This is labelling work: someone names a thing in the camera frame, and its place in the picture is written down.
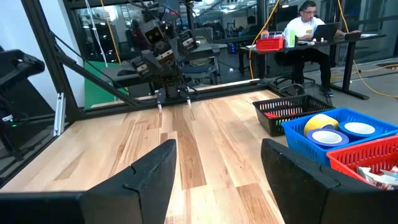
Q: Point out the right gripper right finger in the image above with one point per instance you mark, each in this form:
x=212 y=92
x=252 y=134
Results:
x=311 y=199

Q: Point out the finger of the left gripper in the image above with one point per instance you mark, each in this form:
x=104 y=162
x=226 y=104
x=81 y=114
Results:
x=188 y=98
x=160 y=99

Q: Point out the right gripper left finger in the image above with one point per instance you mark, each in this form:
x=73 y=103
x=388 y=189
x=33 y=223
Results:
x=93 y=208

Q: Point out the purple tape roll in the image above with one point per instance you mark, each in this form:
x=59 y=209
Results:
x=311 y=138

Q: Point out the dark blue tape roll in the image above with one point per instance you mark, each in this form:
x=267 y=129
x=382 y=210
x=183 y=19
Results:
x=342 y=130

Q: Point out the yellow tape roll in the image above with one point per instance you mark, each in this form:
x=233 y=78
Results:
x=314 y=123

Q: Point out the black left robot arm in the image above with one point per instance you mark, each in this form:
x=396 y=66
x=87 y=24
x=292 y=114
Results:
x=161 y=62

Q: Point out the blue office chair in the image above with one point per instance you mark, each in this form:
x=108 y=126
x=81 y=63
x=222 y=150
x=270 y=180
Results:
x=199 y=70

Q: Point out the blue plastic basket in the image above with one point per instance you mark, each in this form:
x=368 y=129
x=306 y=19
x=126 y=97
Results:
x=301 y=146

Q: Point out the red plastic basket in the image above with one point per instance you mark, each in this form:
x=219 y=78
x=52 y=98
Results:
x=357 y=155

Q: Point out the green board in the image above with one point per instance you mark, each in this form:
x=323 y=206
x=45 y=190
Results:
x=93 y=90

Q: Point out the person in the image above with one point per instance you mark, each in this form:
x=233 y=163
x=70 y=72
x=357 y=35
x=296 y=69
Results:
x=303 y=28
x=248 y=26

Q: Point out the black plastic basket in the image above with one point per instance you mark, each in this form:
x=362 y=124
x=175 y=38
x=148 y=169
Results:
x=292 y=107

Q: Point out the red storage bin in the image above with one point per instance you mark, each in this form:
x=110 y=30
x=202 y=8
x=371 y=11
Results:
x=270 y=44

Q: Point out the green white bottle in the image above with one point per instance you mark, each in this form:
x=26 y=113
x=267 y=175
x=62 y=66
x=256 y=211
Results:
x=291 y=38

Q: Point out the black office desk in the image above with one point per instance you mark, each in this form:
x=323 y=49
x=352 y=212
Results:
x=346 y=68

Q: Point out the black equipment stand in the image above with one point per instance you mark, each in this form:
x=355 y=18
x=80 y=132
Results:
x=18 y=65

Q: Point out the black laptop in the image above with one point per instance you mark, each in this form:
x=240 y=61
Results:
x=325 y=31

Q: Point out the silver metal bracket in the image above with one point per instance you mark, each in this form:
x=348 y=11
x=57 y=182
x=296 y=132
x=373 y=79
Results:
x=59 y=115

